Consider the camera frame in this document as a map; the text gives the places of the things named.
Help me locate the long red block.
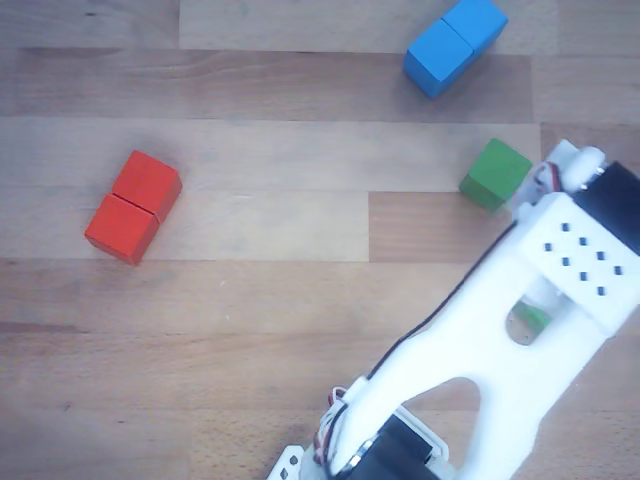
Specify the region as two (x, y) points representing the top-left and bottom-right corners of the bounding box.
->
(83, 149), (184, 267)

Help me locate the small green cube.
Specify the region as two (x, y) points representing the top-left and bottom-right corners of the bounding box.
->
(458, 138), (534, 214)

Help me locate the long green block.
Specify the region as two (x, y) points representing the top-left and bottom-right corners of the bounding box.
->
(520, 305), (553, 332)

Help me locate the long blue block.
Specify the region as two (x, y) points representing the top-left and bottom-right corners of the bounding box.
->
(402, 0), (510, 100)

